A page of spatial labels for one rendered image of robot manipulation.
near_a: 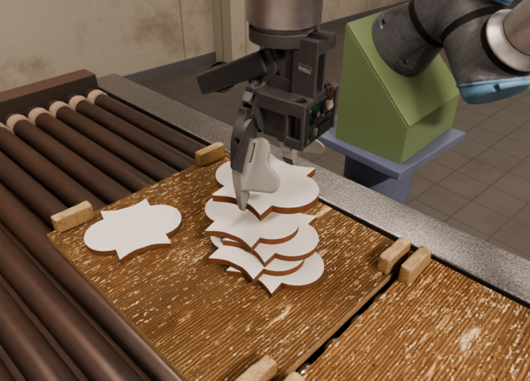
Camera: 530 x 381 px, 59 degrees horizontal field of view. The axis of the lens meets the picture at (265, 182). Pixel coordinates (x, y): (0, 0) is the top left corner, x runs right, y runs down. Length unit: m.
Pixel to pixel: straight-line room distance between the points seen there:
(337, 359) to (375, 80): 0.61
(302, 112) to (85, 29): 3.22
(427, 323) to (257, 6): 0.41
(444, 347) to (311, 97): 0.32
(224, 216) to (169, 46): 3.37
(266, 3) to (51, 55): 3.18
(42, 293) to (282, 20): 0.47
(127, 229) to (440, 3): 0.67
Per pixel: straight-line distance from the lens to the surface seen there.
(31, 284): 0.72
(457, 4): 0.95
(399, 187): 1.16
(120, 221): 0.74
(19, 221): 0.85
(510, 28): 0.86
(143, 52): 3.87
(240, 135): 0.51
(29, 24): 3.51
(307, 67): 0.47
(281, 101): 0.48
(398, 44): 1.01
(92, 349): 0.62
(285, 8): 0.46
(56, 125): 1.14
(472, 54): 0.90
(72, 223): 0.76
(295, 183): 0.59
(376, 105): 1.01
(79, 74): 1.33
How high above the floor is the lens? 1.39
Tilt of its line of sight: 33 degrees down
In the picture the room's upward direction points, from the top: straight up
